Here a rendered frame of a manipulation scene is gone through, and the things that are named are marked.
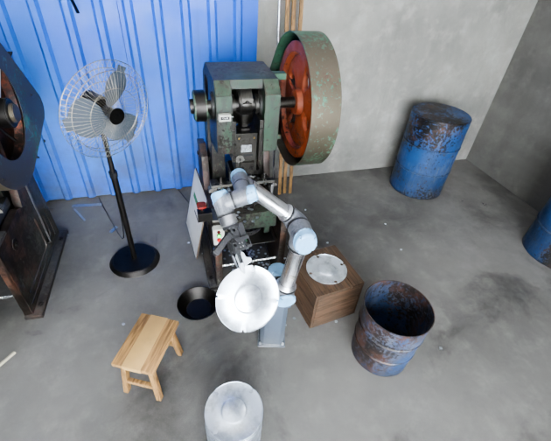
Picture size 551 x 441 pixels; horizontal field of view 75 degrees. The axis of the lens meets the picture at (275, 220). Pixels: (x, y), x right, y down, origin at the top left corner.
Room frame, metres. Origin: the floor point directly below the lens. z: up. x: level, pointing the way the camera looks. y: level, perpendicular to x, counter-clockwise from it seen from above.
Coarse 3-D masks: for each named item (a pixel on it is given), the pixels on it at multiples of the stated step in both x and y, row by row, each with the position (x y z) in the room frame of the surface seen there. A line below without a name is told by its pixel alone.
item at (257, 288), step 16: (240, 272) 1.03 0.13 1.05; (256, 272) 1.06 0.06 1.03; (224, 288) 0.97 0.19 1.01; (240, 288) 0.99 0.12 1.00; (256, 288) 1.01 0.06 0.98; (272, 288) 1.04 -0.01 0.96; (224, 304) 0.93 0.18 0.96; (240, 304) 0.95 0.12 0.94; (256, 304) 0.97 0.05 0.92; (272, 304) 1.00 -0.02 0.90; (224, 320) 0.89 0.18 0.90; (240, 320) 0.91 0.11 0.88; (256, 320) 0.93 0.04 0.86
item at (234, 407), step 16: (224, 384) 0.91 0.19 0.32; (240, 384) 0.92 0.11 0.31; (208, 400) 0.82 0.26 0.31; (224, 400) 0.83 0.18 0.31; (240, 400) 0.83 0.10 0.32; (256, 400) 0.84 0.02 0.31; (208, 416) 0.74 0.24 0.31; (224, 416) 0.75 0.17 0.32; (240, 416) 0.75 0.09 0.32; (256, 416) 0.76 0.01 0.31; (224, 432) 0.68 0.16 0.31; (240, 432) 0.69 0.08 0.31
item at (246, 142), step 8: (240, 128) 2.15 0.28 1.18; (248, 128) 2.16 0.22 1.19; (240, 136) 2.10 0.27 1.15; (248, 136) 2.12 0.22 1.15; (256, 136) 2.13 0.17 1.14; (240, 144) 2.10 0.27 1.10; (248, 144) 2.12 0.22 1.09; (256, 144) 2.13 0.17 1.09; (240, 152) 2.10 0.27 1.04; (248, 152) 2.12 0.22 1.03; (256, 152) 2.14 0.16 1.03; (240, 160) 2.08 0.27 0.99; (248, 160) 2.12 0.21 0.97; (248, 168) 2.09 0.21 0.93
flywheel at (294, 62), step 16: (288, 48) 2.49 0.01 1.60; (288, 64) 2.53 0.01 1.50; (304, 64) 2.28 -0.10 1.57; (288, 80) 2.54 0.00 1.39; (304, 80) 2.28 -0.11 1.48; (288, 96) 2.51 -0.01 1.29; (304, 96) 2.23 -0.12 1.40; (288, 112) 2.49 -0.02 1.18; (304, 112) 2.20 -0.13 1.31; (288, 128) 2.45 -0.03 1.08; (304, 128) 2.19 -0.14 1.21; (288, 144) 2.32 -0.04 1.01; (304, 144) 2.05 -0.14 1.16
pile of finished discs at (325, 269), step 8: (312, 256) 1.88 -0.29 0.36; (320, 256) 1.90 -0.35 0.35; (328, 256) 1.90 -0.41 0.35; (312, 264) 1.81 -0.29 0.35; (320, 264) 1.81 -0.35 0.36; (328, 264) 1.82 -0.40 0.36; (336, 264) 1.83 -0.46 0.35; (344, 264) 1.83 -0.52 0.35; (312, 272) 1.73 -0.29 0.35; (320, 272) 1.74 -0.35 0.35; (328, 272) 1.74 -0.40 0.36; (336, 272) 1.75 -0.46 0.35; (344, 272) 1.76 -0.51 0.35; (320, 280) 1.66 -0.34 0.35; (328, 280) 1.67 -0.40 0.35; (336, 280) 1.68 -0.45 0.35
